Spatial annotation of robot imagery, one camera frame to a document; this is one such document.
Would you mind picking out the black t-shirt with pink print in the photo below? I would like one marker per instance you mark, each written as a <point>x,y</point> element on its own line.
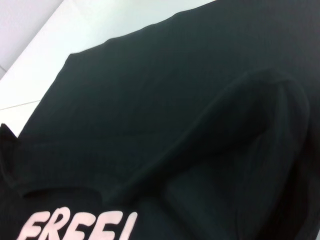
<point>150,112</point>

